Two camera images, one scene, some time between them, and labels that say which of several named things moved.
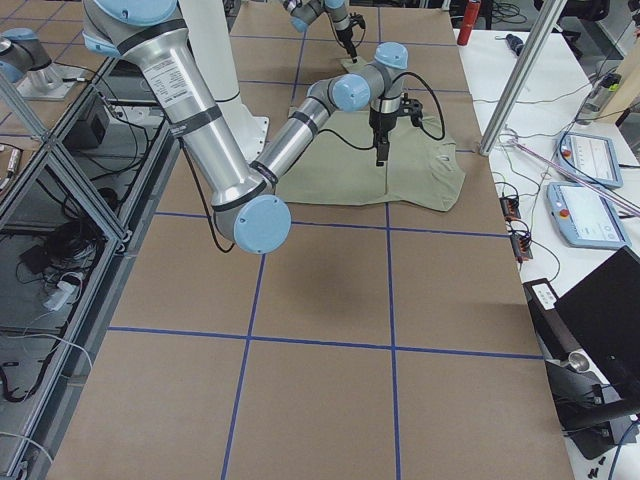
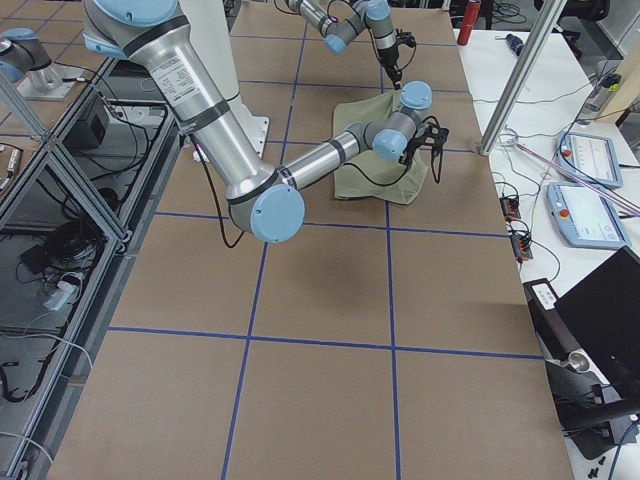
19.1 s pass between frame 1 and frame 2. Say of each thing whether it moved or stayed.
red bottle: stayed
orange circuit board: stayed
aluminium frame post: stayed
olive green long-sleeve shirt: moved
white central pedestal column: stayed
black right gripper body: moved
